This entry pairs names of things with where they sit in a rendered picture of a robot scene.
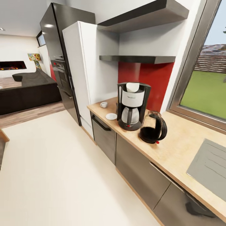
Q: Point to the cabinet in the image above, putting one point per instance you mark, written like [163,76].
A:
[170,202]
[55,20]

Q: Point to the coffee cup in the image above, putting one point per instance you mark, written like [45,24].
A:
[104,104]

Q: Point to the dishwasher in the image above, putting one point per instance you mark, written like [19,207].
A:
[104,137]

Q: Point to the oven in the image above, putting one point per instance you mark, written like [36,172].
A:
[64,75]

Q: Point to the electric kettle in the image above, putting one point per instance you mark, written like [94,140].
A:
[153,128]

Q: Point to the saucer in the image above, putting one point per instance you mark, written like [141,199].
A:
[111,116]

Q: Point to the paper coffee filter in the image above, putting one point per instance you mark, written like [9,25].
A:
[132,87]

